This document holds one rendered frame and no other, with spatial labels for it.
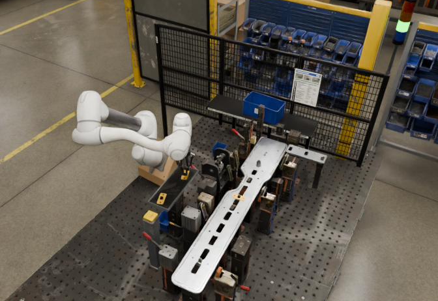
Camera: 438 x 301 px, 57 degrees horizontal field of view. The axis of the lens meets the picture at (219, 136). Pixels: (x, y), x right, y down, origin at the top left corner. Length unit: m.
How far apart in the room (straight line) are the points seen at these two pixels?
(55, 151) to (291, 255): 2.98
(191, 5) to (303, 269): 3.04
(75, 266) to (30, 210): 1.52
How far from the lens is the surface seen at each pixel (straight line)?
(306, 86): 3.17
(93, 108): 2.44
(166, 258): 2.28
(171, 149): 2.10
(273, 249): 2.76
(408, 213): 4.28
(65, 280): 2.74
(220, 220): 2.48
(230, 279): 2.18
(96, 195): 4.14
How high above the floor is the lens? 2.91
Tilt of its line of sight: 38 degrees down
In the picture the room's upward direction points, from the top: 1 degrees clockwise
